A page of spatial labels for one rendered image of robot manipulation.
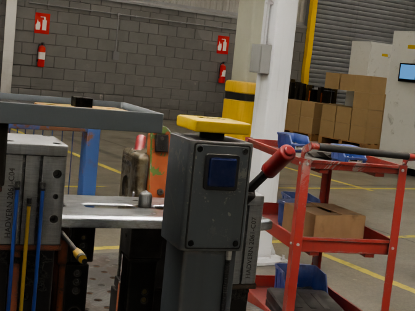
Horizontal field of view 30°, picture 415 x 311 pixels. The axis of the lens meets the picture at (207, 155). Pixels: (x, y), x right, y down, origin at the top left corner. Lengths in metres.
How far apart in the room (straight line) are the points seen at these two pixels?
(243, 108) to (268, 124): 3.12
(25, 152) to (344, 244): 2.37
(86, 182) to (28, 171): 2.22
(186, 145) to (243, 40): 7.42
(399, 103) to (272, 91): 6.53
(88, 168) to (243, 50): 5.22
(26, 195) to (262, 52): 4.05
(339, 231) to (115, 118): 2.51
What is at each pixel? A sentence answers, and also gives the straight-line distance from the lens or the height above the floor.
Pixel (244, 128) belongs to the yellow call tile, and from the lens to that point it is 0.78.
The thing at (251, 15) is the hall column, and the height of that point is 1.78.
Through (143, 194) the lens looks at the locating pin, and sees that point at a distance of 1.14.
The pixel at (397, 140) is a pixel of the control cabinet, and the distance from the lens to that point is 11.33.
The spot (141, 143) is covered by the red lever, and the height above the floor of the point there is 1.06.
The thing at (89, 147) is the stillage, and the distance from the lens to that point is 3.09.
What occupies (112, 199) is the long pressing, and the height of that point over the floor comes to 1.00.
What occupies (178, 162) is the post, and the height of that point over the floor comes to 1.11.
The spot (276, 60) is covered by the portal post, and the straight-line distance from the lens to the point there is 4.91.
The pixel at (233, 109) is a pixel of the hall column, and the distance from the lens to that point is 8.12.
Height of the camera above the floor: 1.21
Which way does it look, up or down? 6 degrees down
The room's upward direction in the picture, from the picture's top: 6 degrees clockwise
